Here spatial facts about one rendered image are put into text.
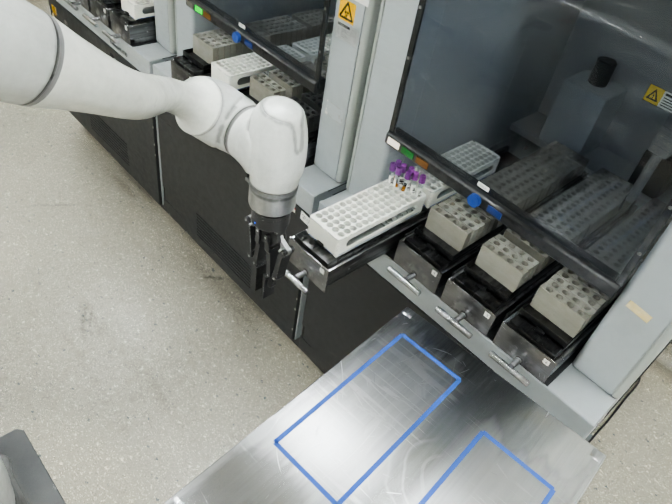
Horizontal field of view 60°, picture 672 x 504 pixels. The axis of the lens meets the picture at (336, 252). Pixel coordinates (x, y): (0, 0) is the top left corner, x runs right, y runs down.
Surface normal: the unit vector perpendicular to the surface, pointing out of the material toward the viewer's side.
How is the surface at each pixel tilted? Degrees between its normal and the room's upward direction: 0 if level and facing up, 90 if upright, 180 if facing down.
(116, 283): 0
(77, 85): 99
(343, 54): 90
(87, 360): 0
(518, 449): 0
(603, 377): 90
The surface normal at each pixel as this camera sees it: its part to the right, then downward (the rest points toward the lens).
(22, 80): 0.68, 0.69
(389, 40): -0.73, 0.39
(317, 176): 0.14, -0.72
